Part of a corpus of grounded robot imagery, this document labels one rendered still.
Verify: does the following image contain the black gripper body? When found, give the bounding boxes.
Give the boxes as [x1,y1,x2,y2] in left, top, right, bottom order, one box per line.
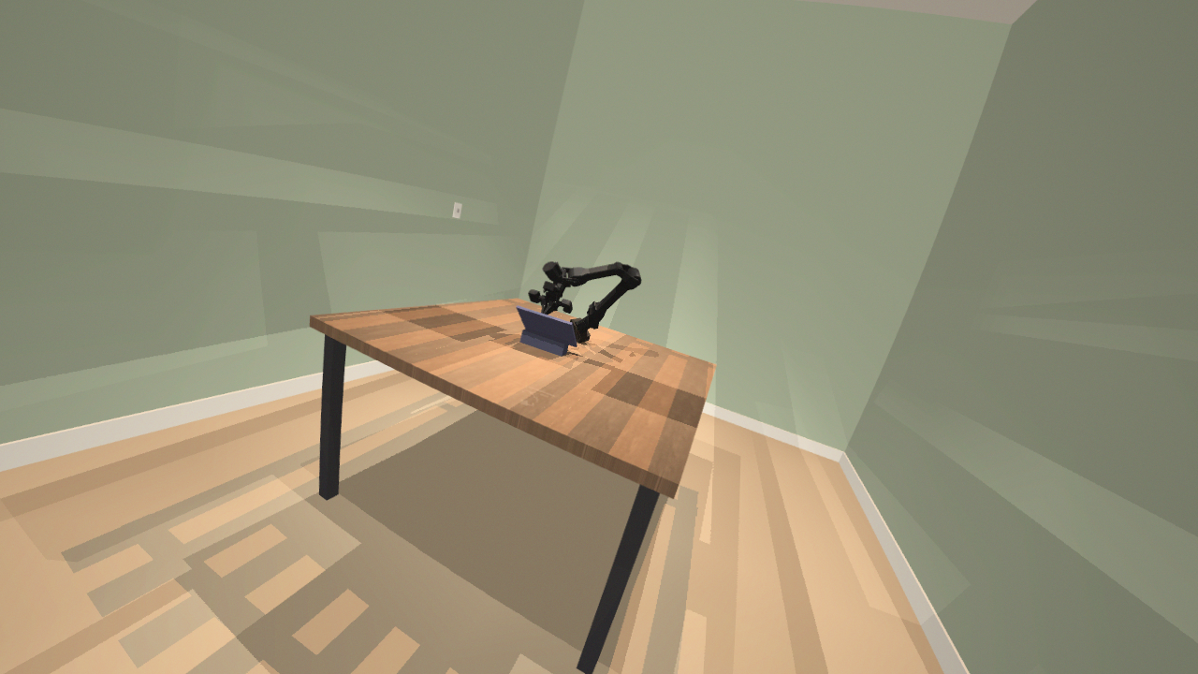
[528,289,573,314]

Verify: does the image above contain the lavender switch panel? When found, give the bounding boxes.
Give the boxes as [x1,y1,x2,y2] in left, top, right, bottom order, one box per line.
[516,306,577,357]

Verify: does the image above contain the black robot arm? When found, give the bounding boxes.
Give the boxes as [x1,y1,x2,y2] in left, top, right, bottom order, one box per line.
[541,261,641,334]

